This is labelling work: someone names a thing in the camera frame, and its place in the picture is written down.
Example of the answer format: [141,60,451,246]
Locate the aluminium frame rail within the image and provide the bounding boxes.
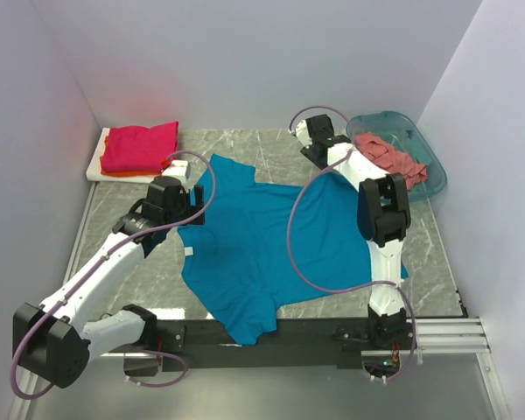
[8,182,513,419]

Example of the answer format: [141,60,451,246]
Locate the teal plastic basket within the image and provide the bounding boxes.
[346,111,447,201]

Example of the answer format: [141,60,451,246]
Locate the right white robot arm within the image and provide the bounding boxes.
[293,114,411,349]

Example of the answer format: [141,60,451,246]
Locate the blue t-shirt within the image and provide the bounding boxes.
[178,155,371,345]

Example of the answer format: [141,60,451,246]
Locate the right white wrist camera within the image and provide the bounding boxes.
[288,117,313,148]

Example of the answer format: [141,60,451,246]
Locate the folded magenta t-shirt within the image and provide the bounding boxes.
[100,122,179,178]

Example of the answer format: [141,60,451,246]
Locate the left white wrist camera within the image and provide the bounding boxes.
[162,159,191,183]

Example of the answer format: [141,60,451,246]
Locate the salmon pink t-shirt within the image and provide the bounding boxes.
[355,133,428,191]

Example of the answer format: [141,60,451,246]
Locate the black base beam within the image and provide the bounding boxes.
[134,317,414,375]

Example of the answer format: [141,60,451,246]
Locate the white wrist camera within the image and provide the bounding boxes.
[288,117,313,148]
[162,159,191,183]

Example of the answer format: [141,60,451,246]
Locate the folded white t-shirt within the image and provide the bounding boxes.
[85,128,154,184]

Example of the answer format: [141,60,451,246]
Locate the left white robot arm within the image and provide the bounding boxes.
[10,176,211,396]

